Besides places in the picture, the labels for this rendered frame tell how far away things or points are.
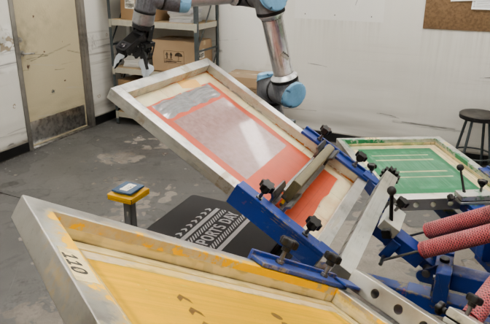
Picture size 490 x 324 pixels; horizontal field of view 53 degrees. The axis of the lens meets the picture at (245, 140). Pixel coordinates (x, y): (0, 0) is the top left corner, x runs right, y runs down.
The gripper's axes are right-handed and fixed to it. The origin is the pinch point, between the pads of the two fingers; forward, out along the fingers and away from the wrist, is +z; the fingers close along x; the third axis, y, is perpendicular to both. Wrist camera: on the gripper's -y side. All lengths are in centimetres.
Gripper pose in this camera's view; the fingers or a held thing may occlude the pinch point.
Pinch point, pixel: (129, 76)
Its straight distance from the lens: 187.1
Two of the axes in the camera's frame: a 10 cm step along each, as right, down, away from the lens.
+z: -2.7, 8.6, 4.3
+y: 4.3, -3.0, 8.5
